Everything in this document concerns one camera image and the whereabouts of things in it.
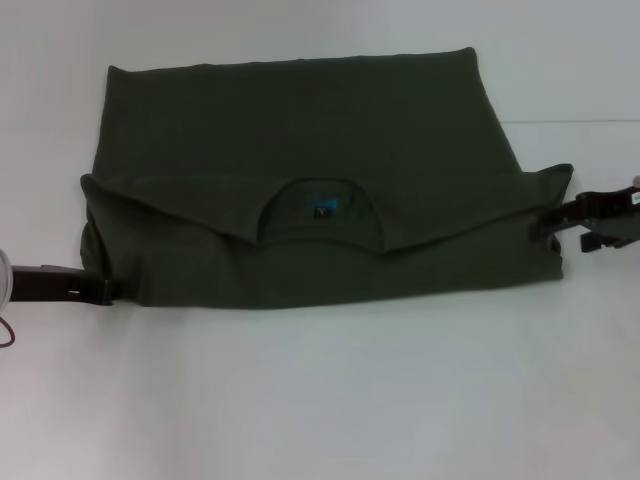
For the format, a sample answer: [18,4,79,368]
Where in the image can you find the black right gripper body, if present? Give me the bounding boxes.
[572,185,640,250]

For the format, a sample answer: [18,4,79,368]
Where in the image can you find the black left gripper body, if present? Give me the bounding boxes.
[9,263,110,306]

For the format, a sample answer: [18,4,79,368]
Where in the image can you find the dark green FREE t-shirt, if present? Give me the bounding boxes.
[78,47,575,311]

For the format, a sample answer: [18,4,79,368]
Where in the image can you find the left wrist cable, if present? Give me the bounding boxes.
[0,315,17,352]

